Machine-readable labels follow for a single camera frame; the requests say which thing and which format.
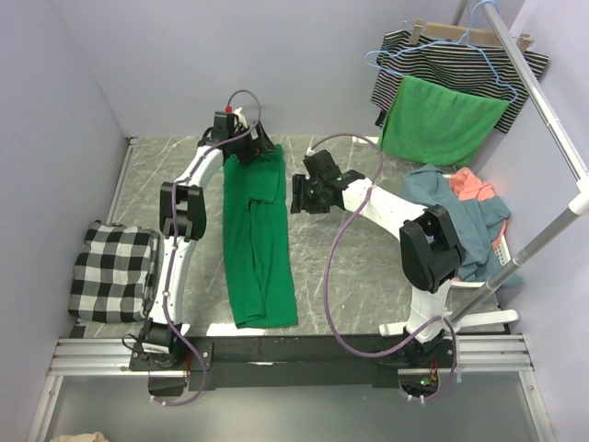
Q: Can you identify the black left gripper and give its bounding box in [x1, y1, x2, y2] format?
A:
[229, 122, 277, 166]

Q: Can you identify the green t-shirt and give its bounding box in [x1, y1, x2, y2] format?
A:
[223, 145, 298, 329]

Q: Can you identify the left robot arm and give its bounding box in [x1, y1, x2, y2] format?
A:
[139, 106, 276, 370]

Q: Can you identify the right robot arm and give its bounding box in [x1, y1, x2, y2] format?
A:
[291, 150, 465, 367]

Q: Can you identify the green towel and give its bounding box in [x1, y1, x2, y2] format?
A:
[378, 76, 509, 167]

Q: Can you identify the coral orange garment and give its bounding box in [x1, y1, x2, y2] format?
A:
[449, 168, 496, 201]

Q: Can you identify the teal blue garment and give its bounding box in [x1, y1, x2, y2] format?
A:
[400, 165, 510, 282]

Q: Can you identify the black white checkered shirt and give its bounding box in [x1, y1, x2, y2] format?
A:
[68, 220, 160, 324]

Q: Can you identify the black white striped shirt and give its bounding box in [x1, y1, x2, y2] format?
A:
[370, 29, 528, 134]

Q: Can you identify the black base beam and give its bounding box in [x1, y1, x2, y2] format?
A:
[128, 331, 461, 392]

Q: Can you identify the wooden clip hanger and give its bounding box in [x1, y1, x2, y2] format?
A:
[403, 18, 534, 52]

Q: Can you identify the silver clothes rack pole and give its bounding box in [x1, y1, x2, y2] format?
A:
[450, 1, 588, 331]

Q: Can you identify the beige cloth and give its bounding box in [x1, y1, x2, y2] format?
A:
[51, 431, 109, 442]

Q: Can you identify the blue wire hanger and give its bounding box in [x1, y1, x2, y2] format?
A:
[364, 1, 518, 104]

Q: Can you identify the aluminium rail frame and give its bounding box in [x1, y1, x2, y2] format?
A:
[28, 333, 549, 441]

